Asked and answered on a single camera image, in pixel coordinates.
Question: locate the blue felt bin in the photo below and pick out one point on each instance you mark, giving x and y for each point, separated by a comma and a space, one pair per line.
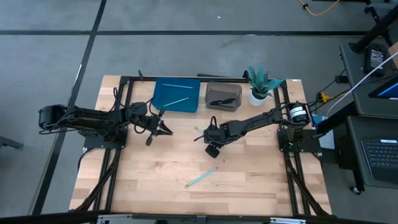
192, 104

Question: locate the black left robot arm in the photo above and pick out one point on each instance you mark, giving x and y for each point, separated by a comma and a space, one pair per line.
93, 116

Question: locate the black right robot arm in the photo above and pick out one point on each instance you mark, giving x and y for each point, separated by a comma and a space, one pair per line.
258, 119

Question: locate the grey felt bin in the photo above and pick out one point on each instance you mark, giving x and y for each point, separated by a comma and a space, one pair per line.
217, 90

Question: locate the grey chair leg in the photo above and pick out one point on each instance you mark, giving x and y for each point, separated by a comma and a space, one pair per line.
9, 143

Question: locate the black desk leg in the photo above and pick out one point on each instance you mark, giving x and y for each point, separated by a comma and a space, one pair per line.
376, 29

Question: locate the white plant pot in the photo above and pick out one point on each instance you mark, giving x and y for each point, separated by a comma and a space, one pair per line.
255, 101

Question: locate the black power plug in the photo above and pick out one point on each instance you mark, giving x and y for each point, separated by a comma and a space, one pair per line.
341, 79

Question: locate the black desk crossbar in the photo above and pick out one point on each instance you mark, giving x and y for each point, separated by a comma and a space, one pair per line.
339, 115

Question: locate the black aluminium table frame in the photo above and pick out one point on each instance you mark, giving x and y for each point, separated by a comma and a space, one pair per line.
143, 78

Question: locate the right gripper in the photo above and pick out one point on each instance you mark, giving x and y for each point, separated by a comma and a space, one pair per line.
216, 135

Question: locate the white and blue box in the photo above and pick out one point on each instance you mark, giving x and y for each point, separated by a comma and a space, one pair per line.
328, 141

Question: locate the grey side desk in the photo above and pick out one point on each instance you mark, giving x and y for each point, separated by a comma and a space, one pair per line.
356, 71
373, 127

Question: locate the tablet with blue screen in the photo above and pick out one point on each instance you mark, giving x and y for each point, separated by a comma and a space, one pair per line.
387, 90

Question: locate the black pen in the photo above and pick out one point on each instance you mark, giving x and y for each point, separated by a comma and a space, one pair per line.
225, 106
224, 101

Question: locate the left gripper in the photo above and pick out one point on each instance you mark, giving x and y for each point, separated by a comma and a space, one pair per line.
155, 124

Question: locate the light blue pencil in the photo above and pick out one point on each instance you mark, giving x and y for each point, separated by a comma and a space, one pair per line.
176, 102

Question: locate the green snake plant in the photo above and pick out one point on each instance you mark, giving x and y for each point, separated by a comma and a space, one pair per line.
261, 84

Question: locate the black power brick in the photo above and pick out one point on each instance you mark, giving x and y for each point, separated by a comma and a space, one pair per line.
374, 59

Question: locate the dark laptop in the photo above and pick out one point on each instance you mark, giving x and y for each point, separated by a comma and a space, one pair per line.
382, 155

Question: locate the yellow plug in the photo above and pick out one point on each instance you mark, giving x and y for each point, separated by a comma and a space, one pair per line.
324, 98

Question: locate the silver aluminium bar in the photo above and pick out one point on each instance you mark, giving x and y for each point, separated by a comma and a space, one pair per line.
286, 221

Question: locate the black caster wheel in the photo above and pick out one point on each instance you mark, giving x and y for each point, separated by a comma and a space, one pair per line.
356, 190

